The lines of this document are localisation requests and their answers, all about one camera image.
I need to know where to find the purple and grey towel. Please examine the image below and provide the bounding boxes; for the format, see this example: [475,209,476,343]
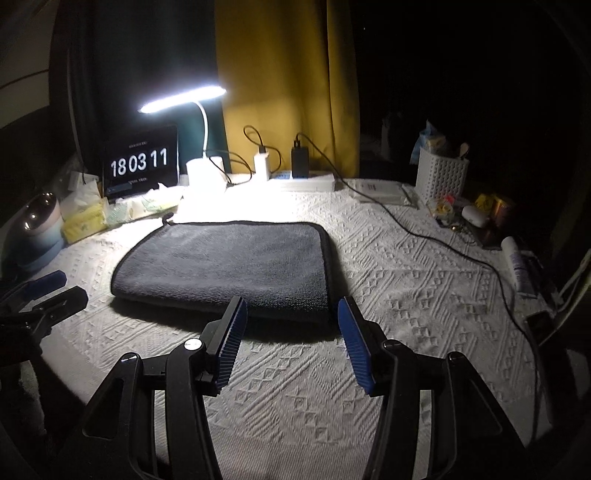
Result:
[110,221,335,321]

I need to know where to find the pastel pot with steel lid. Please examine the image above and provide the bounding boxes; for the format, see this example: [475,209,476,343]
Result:
[2,192,65,274]

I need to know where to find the yellow tissue pack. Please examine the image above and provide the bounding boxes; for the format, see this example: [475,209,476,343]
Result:
[60,180,107,245]

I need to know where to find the leaf-patterned face towel pack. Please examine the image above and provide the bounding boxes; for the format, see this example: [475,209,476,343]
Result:
[104,184,184,227]

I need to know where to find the tablet showing clock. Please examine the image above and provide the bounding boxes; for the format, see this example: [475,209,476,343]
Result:
[102,124,179,201]

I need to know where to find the white tube bottle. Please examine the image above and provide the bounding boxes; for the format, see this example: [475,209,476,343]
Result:
[501,236,536,298]

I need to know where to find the white textured tablecloth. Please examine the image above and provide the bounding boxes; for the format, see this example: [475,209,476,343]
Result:
[42,185,551,479]

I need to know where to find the white desk lamp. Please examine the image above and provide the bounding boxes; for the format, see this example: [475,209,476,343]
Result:
[138,84,228,190]

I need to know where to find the small yellow snack boxes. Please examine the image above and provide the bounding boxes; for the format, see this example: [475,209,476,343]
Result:
[475,194,510,226]

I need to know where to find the dark teal curtain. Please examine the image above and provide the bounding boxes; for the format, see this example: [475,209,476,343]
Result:
[49,1,228,173]

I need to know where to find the white USB charger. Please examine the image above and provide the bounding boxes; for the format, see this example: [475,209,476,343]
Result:
[253,146,270,182]

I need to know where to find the white perforated basket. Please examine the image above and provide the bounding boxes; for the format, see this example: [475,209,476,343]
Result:
[415,148,469,203]

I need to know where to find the flat white wipes packet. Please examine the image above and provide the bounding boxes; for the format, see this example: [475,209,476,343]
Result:
[346,179,417,207]

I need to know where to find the white power strip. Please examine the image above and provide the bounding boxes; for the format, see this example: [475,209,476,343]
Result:
[267,170,335,193]

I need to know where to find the black power adapter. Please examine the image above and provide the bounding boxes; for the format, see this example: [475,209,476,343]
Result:
[290,139,310,179]

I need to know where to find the yellow curtain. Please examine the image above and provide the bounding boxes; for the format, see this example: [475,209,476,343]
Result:
[214,1,360,177]

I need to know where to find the black cable on table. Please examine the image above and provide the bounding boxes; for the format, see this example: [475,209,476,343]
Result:
[294,132,544,444]

